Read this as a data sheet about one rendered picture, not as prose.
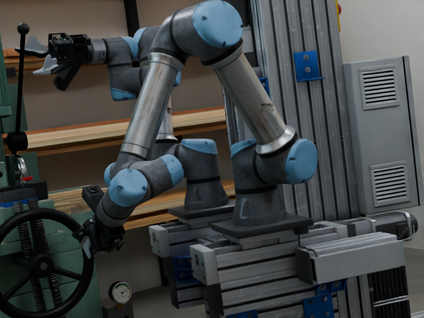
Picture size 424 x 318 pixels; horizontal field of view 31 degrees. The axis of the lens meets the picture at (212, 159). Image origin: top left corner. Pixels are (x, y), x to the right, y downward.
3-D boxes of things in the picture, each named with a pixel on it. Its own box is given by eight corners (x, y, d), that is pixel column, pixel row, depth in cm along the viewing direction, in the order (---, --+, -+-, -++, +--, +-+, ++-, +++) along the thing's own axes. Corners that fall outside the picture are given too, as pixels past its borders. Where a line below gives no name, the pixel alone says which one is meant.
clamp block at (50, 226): (5, 243, 197) (0, 209, 197) (-9, 239, 209) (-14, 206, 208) (60, 232, 205) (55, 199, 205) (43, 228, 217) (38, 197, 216)
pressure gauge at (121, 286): (114, 312, 217) (110, 284, 216) (109, 310, 220) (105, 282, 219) (134, 307, 220) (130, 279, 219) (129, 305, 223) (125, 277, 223)
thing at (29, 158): (14, 193, 240) (8, 155, 240) (7, 192, 246) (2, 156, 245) (43, 188, 245) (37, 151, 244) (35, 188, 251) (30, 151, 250)
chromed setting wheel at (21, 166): (23, 195, 233) (16, 154, 233) (10, 194, 244) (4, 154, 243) (32, 193, 235) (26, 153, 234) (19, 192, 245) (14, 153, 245)
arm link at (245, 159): (257, 182, 222) (250, 135, 221) (289, 182, 212) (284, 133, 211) (225, 189, 215) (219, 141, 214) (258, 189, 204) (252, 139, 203)
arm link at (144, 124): (151, 7, 199) (91, 183, 186) (177, -1, 191) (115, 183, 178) (184, 29, 206) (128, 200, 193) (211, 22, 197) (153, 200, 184)
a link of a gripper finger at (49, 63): (33, 58, 212) (51, 47, 220) (31, 77, 216) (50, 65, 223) (42, 62, 212) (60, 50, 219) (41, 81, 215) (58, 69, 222)
